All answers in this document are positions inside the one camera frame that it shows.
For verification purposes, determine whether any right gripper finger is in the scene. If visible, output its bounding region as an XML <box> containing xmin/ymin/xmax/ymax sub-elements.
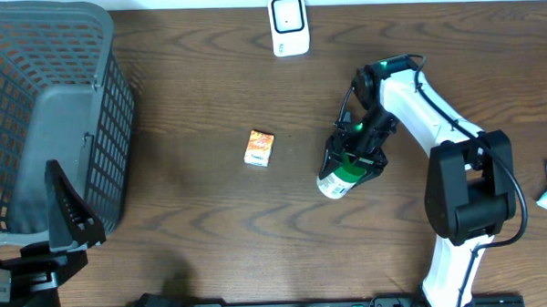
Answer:
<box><xmin>346</xmin><ymin>156</ymin><xmax>387</xmax><ymax>188</ymax></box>
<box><xmin>318</xmin><ymin>135</ymin><xmax>346</xmax><ymax>179</ymax></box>

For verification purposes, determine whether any green lid white jar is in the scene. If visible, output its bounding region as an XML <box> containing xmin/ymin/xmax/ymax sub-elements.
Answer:
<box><xmin>316</xmin><ymin>154</ymin><xmax>366</xmax><ymax>199</ymax></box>

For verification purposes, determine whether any small orange box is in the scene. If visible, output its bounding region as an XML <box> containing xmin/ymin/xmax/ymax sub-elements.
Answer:
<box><xmin>243</xmin><ymin>130</ymin><xmax>274</xmax><ymax>167</ymax></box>

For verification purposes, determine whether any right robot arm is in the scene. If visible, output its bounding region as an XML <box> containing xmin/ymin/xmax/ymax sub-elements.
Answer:
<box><xmin>316</xmin><ymin>54</ymin><xmax>522</xmax><ymax>307</ymax></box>

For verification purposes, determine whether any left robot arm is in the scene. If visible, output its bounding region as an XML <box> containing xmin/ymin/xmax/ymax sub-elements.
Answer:
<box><xmin>0</xmin><ymin>159</ymin><xmax>106</xmax><ymax>307</ymax></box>

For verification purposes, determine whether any white barcode scanner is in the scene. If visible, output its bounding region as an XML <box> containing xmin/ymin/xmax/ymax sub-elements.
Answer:
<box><xmin>267</xmin><ymin>0</ymin><xmax>311</xmax><ymax>57</ymax></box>

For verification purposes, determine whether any grey plastic mesh basket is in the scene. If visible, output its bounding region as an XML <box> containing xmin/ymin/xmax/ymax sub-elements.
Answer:
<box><xmin>0</xmin><ymin>1</ymin><xmax>135</xmax><ymax>246</ymax></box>

